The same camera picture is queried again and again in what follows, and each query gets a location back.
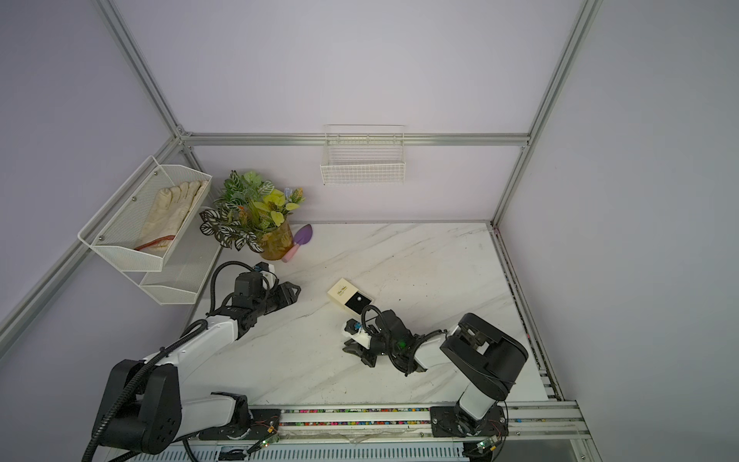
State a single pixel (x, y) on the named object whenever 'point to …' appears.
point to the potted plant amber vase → (253, 215)
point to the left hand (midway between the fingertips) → (293, 294)
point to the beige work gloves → (171, 208)
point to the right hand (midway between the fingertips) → (350, 346)
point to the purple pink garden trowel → (302, 236)
